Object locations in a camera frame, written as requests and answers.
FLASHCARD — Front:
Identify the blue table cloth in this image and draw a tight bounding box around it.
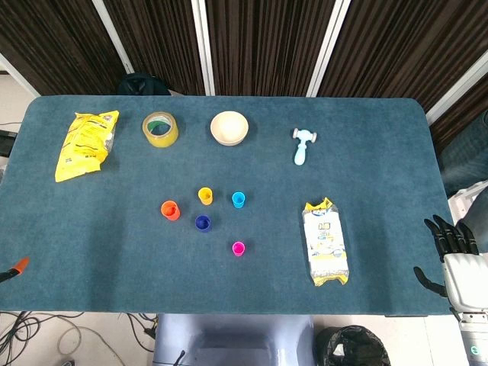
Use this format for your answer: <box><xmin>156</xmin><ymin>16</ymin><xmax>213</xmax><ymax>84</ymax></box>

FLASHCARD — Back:
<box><xmin>0</xmin><ymin>95</ymin><xmax>461</xmax><ymax>316</ymax></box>

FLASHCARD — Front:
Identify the white partition post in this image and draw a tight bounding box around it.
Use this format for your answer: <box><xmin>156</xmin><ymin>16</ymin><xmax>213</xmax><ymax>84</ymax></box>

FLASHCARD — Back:
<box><xmin>425</xmin><ymin>49</ymin><xmax>488</xmax><ymax>127</ymax></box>
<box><xmin>306</xmin><ymin>0</ymin><xmax>352</xmax><ymax>98</ymax></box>
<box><xmin>190</xmin><ymin>0</ymin><xmax>217</xmax><ymax>96</ymax></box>
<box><xmin>91</xmin><ymin>0</ymin><xmax>134</xmax><ymax>75</ymax></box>
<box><xmin>0</xmin><ymin>53</ymin><xmax>41</xmax><ymax>98</ymax></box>

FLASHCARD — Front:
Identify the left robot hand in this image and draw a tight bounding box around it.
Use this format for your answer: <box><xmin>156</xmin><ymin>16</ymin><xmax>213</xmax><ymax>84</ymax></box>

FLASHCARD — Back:
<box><xmin>0</xmin><ymin>257</ymin><xmax>31</xmax><ymax>284</ymax></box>

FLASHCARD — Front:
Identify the black trash bin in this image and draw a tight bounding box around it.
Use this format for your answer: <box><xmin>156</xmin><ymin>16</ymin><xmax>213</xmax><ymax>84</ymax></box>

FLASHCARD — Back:
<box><xmin>314</xmin><ymin>324</ymin><xmax>392</xmax><ymax>366</ymax></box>

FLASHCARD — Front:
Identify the white yellow scouring pad pack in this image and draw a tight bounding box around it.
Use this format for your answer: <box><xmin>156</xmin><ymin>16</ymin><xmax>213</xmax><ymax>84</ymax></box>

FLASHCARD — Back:
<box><xmin>302</xmin><ymin>197</ymin><xmax>350</xmax><ymax>287</ymax></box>

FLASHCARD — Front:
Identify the black chair back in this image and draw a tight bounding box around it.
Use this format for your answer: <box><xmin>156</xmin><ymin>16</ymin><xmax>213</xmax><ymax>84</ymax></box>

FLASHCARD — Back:
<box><xmin>117</xmin><ymin>72</ymin><xmax>172</xmax><ymax>97</ymax></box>

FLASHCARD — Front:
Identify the blue upholstered chair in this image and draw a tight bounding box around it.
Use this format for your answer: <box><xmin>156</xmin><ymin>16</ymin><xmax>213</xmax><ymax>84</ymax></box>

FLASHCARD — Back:
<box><xmin>438</xmin><ymin>110</ymin><xmax>488</xmax><ymax>197</ymax></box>

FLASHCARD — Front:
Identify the black floor cable bundle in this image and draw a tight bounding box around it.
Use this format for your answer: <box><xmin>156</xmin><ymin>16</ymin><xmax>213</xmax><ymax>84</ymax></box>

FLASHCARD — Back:
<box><xmin>0</xmin><ymin>310</ymin><xmax>85</xmax><ymax>358</ymax></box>

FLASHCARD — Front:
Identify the grey floor cable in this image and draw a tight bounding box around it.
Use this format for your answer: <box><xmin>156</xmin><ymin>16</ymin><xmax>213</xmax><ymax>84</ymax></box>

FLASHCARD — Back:
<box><xmin>56</xmin><ymin>316</ymin><xmax>127</xmax><ymax>366</ymax></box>

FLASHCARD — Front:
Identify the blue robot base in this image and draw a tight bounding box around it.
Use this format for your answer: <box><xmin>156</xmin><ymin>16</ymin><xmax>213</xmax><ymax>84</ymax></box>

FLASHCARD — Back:
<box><xmin>152</xmin><ymin>313</ymin><xmax>317</xmax><ymax>366</ymax></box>

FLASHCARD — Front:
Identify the orange plastic cup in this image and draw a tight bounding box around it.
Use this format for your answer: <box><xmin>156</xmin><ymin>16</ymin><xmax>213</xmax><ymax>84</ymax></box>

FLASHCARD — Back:
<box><xmin>160</xmin><ymin>201</ymin><xmax>181</xmax><ymax>222</ymax></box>

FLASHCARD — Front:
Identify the white machine frame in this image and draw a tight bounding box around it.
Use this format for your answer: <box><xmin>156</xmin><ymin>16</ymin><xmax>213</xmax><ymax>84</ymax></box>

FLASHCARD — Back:
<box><xmin>448</xmin><ymin>181</ymin><xmax>488</xmax><ymax>230</ymax></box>

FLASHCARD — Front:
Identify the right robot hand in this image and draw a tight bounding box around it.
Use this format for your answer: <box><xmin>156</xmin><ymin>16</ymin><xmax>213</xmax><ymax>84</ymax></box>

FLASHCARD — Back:
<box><xmin>413</xmin><ymin>214</ymin><xmax>488</xmax><ymax>310</ymax></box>

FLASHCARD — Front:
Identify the yellow snack bag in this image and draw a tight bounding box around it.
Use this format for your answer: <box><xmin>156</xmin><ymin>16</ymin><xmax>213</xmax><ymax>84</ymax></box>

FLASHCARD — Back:
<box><xmin>54</xmin><ymin>110</ymin><xmax>120</xmax><ymax>183</ymax></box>

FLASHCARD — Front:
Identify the clear yellowish tape roll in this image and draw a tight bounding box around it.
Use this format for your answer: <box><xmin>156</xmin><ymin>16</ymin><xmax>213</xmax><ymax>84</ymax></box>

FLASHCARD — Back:
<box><xmin>142</xmin><ymin>111</ymin><xmax>179</xmax><ymax>148</ymax></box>

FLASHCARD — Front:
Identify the beige bowl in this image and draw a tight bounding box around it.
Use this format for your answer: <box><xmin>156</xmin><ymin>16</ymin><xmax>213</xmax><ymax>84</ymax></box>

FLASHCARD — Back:
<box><xmin>210</xmin><ymin>110</ymin><xmax>250</xmax><ymax>146</ymax></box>

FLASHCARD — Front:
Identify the light blue toy hammer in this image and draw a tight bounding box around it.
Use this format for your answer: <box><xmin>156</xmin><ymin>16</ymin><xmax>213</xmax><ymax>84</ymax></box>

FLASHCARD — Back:
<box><xmin>292</xmin><ymin>127</ymin><xmax>319</xmax><ymax>166</ymax></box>

